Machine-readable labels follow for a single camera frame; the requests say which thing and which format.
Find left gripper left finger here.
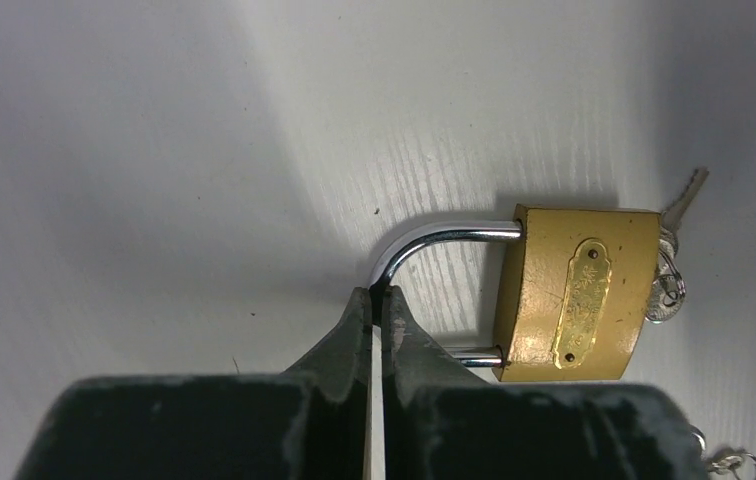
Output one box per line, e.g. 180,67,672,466
16,288,371,479

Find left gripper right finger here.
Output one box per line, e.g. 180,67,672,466
381,287,707,479

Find large brass padlock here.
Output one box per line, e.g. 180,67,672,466
369,205,664,383

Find silver keys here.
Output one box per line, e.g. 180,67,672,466
645,167,709,324

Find small silver key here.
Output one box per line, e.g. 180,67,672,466
690,425,756,480

